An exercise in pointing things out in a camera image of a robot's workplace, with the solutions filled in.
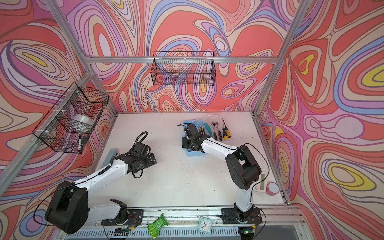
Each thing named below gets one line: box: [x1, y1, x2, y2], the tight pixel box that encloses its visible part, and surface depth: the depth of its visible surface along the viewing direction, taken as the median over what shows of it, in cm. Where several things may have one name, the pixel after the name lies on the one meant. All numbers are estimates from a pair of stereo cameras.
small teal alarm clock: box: [198, 217, 213, 235], surface depth 71 cm
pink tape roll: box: [266, 182, 280, 196], surface depth 79 cm
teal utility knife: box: [204, 123, 213, 137], surface depth 102 cm
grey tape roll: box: [71, 114, 94, 126], surface depth 75 cm
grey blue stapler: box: [101, 149, 117, 169], surface depth 91 cm
